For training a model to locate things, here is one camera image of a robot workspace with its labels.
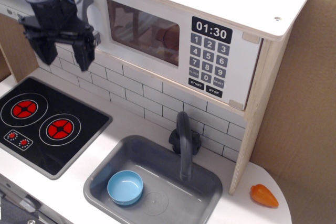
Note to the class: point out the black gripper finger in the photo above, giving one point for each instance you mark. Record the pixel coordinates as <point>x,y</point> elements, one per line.
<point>84,53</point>
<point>46,50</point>

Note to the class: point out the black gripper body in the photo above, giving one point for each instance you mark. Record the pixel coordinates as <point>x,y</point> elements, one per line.
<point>57,21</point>

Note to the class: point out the white toy microwave door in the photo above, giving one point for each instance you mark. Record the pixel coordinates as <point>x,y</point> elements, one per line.
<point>186,46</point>

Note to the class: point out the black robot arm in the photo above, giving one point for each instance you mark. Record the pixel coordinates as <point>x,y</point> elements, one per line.
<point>57,21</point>

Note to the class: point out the wooden toy microwave cabinet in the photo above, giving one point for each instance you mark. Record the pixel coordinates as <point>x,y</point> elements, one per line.
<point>272,21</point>

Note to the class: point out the black toy stovetop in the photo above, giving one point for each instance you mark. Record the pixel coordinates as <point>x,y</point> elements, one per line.
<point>47,129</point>

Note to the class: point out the orange translucent pot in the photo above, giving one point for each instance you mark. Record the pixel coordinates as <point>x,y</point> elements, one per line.
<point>170,38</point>

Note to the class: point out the dark grey toy faucet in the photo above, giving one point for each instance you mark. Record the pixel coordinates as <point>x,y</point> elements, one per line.
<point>185,143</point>

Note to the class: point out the light blue bowl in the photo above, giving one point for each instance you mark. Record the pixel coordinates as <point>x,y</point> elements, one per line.
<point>125,187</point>

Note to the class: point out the grey toy sink basin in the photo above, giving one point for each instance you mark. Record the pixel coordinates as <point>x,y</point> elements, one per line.
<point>165,198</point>

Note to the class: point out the orange toy carrot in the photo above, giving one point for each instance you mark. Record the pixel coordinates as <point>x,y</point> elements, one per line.
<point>262,195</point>

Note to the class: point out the brown cardboard panel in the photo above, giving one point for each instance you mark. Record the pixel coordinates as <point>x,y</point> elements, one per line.
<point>296,141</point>

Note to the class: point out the grey oven front handle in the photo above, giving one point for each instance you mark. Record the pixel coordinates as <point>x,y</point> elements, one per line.
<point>24,209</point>

